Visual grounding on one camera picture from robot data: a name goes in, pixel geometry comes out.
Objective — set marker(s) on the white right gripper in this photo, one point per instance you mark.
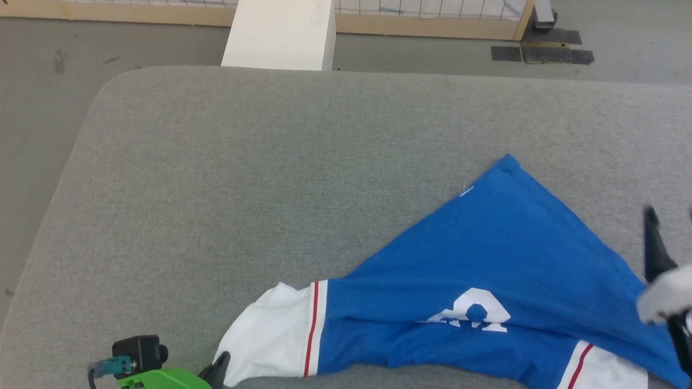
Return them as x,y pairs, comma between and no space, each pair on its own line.
667,294

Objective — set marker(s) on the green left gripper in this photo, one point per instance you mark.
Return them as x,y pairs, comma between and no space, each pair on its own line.
162,380

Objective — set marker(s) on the blue shirt with white sleeves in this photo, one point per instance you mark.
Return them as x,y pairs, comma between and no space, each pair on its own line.
486,259

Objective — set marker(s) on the grey fabric ottoman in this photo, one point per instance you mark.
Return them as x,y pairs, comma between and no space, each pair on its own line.
270,189

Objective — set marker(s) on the dark floor mat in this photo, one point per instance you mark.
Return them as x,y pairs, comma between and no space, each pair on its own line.
562,56
506,53
557,37

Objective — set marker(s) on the wooden mesh fence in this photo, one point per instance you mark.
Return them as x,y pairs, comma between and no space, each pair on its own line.
432,26

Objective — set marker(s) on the white rectangular block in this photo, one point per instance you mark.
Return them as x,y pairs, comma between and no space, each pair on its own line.
278,35

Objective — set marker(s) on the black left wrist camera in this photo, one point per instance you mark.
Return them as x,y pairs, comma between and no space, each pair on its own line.
140,350

